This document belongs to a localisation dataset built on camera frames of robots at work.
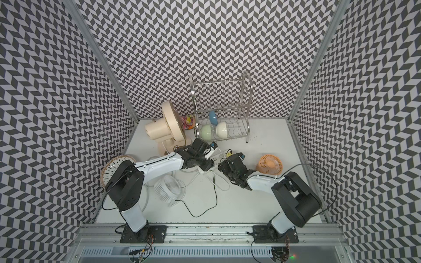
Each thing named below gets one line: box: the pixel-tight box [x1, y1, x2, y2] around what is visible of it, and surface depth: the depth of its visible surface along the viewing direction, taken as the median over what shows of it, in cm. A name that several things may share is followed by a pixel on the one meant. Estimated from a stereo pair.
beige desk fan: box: [144, 100, 193, 157], surface depth 86 cm
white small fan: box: [153, 174, 187, 207], surface depth 77 cm
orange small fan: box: [256, 154, 283, 176], surface depth 88 cm
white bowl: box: [215, 121, 228, 139], surface depth 98 cm
